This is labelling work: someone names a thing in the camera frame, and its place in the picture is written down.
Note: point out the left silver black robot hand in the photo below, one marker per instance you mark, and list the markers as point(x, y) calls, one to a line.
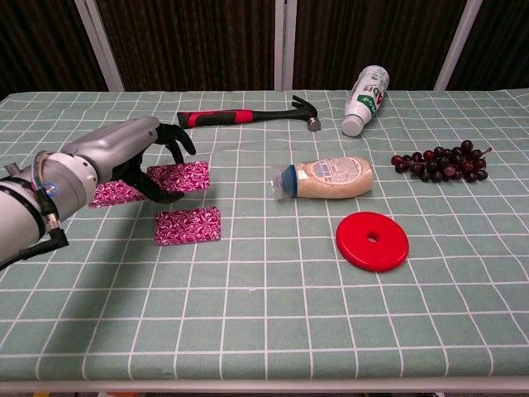
point(111, 144)

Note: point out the red plastic disc with hole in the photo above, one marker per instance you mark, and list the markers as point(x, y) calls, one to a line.
point(355, 248)

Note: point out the green checked tablecloth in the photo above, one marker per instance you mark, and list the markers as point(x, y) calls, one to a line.
point(264, 310)

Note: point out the red black claw hammer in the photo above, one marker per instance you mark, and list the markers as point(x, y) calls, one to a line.
point(215, 118)

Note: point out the beige squeeze sauce bottle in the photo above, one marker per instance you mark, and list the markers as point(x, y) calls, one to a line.
point(330, 178)

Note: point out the white plastic drink bottle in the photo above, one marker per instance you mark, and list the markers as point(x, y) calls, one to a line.
point(363, 103)

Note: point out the dark brown ribbed partition panel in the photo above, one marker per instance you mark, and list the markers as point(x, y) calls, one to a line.
point(363, 33)
point(37, 41)
point(500, 41)
point(190, 41)

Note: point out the white metal partition frame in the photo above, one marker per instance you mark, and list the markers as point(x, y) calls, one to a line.
point(456, 45)
point(99, 45)
point(285, 45)

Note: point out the dark red grape bunch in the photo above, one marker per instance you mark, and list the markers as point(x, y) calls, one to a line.
point(438, 165)

